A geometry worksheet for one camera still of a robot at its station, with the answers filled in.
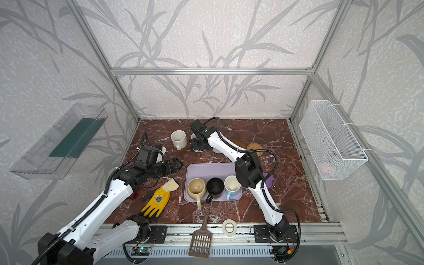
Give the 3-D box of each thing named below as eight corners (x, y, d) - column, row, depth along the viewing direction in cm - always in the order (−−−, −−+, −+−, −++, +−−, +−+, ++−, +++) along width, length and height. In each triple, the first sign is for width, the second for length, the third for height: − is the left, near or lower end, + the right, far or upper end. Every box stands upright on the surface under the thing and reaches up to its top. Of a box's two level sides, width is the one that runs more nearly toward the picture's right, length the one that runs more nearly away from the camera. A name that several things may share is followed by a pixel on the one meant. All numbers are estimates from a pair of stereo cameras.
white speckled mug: (180, 154, 103) (176, 145, 96) (172, 142, 109) (168, 133, 102) (191, 148, 106) (189, 139, 99) (183, 136, 112) (180, 127, 105)
